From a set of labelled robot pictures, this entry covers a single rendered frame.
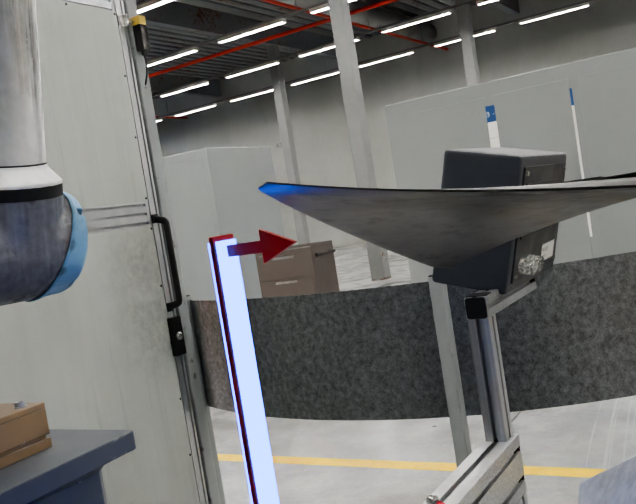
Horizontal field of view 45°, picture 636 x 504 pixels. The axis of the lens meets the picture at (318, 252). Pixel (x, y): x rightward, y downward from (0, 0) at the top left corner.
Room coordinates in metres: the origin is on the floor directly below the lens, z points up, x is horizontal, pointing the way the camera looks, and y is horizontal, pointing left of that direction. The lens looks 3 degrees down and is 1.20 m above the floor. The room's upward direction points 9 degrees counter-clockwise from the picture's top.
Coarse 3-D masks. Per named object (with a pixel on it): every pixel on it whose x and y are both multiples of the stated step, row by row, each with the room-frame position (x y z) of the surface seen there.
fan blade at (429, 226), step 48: (288, 192) 0.41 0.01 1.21; (336, 192) 0.40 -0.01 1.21; (384, 192) 0.39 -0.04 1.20; (432, 192) 0.38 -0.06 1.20; (480, 192) 0.37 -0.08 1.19; (528, 192) 0.37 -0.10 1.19; (576, 192) 0.36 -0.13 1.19; (624, 192) 0.43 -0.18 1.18; (384, 240) 0.53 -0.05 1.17; (432, 240) 0.53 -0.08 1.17; (480, 240) 0.54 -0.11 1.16
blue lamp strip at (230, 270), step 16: (224, 240) 0.54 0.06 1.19; (224, 256) 0.54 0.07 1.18; (224, 272) 0.54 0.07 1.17; (240, 272) 0.55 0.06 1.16; (224, 288) 0.54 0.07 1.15; (240, 288) 0.55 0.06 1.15; (240, 304) 0.55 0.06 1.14; (240, 320) 0.55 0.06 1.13; (240, 336) 0.54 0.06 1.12; (240, 352) 0.54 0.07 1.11; (240, 368) 0.54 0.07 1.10; (256, 368) 0.55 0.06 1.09; (240, 384) 0.54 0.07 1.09; (256, 384) 0.55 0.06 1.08; (256, 400) 0.55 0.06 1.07; (256, 416) 0.55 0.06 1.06; (256, 432) 0.54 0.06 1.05; (256, 448) 0.54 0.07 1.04; (256, 464) 0.54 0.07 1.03; (272, 464) 0.55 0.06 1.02; (256, 480) 0.54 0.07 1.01; (272, 480) 0.55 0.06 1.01; (272, 496) 0.55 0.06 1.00
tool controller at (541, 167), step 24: (456, 168) 1.05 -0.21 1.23; (480, 168) 1.03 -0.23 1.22; (504, 168) 1.01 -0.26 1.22; (528, 168) 1.03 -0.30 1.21; (552, 168) 1.14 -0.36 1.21; (528, 240) 1.08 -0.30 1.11; (552, 240) 1.20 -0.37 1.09; (480, 264) 1.04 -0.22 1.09; (504, 264) 1.02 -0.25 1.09; (528, 264) 1.04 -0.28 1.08; (552, 264) 1.24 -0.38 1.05; (480, 288) 1.05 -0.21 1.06; (504, 288) 1.03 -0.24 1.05
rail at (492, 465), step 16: (480, 448) 0.98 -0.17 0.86; (496, 448) 0.97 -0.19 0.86; (512, 448) 0.98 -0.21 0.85; (464, 464) 0.93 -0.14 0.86; (480, 464) 0.92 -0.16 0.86; (496, 464) 0.93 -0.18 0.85; (512, 464) 0.98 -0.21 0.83; (448, 480) 0.88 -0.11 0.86; (464, 480) 0.88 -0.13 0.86; (480, 480) 0.88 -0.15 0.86; (496, 480) 0.92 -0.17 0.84; (512, 480) 0.97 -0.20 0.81; (448, 496) 0.86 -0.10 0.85; (464, 496) 0.83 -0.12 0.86; (480, 496) 0.88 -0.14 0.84; (496, 496) 0.91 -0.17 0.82; (512, 496) 0.96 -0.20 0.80
